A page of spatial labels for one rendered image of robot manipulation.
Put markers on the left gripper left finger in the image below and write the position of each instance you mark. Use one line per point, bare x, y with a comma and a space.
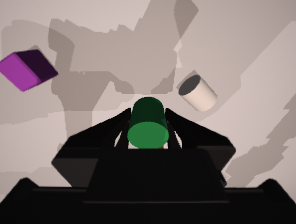
104, 134

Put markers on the white cylinder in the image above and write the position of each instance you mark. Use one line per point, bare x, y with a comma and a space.
197, 93

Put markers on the purple cube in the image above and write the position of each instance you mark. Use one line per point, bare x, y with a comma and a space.
27, 69

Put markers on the green cylinder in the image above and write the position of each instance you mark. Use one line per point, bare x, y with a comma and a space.
148, 126

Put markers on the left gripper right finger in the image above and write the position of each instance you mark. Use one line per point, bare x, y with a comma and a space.
194, 135

